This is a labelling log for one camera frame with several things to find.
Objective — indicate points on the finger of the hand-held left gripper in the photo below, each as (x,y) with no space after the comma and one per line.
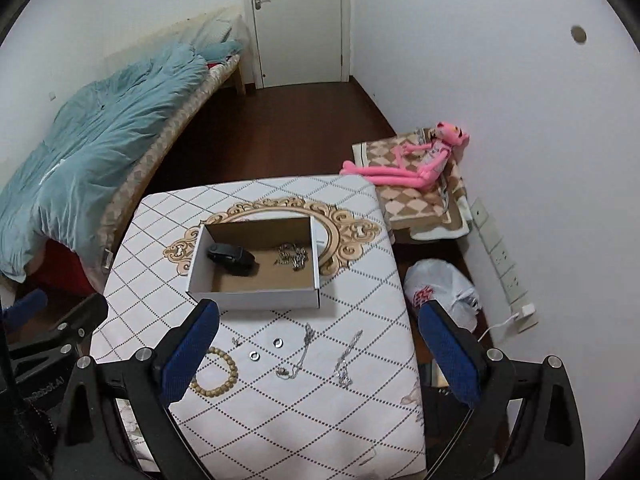
(30,305)

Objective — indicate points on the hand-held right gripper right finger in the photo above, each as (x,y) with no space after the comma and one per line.
(452,355)

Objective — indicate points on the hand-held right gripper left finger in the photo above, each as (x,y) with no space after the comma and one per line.
(192,347)

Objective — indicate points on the white cardboard box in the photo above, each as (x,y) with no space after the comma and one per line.
(255,265)

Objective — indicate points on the white plastic bag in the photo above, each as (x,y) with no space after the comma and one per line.
(442,290)

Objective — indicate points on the black small case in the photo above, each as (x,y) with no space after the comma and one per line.
(231,257)

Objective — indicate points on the diamond-pattern tablecloth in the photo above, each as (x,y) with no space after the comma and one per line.
(280,410)

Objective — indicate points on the checkered brown blanket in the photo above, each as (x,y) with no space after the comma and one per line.
(425,195)

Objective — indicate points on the teal quilt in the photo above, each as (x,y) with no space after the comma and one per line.
(100,140)

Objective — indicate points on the bed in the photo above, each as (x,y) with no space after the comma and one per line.
(150,150)

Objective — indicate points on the pink plush toy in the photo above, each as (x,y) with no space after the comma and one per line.
(425,160)

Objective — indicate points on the pillow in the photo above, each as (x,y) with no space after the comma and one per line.
(215,27)

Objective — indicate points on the white door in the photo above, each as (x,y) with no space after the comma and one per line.
(297,20)

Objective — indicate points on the white wall socket strip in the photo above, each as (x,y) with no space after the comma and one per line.
(502,260)

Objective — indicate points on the round wall hole cover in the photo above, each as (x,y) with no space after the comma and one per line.
(578,33)

